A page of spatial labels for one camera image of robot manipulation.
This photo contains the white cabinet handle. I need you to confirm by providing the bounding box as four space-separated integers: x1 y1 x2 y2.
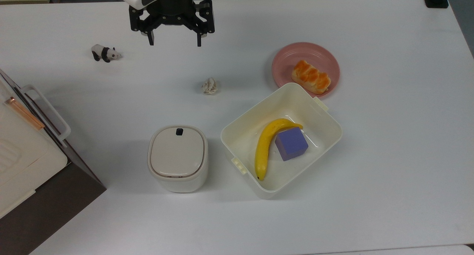
20 85 71 143

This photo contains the dark brown cabinet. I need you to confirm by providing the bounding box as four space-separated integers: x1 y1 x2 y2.
0 69 107 255

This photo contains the yellow banana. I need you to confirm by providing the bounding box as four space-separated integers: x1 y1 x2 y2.
254 118 303 182

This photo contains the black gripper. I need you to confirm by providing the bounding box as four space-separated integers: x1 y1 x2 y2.
128 0 216 47

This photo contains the pink round plate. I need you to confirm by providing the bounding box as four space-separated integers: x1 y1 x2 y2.
271 42 341 100

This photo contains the cream plastic storage bin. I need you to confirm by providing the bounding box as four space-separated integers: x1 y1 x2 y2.
220 82 343 200

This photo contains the orange glazed bread loaf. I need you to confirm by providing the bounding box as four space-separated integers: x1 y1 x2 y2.
291 60 331 95

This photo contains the panda toy figure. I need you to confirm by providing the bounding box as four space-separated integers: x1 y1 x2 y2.
91 44 122 63

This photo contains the crumpled white paper ball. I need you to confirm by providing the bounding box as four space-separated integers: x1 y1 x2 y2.
201 77 218 96

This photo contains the copper fridge handle strip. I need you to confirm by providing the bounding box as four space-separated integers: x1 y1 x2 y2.
4 96 45 130

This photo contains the cream lidded trash can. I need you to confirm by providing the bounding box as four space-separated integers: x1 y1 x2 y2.
147 125 209 193

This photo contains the white toy fridge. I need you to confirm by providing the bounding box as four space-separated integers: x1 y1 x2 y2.
0 77 69 219

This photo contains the purple cube block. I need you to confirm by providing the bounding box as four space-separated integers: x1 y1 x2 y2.
274 127 309 162

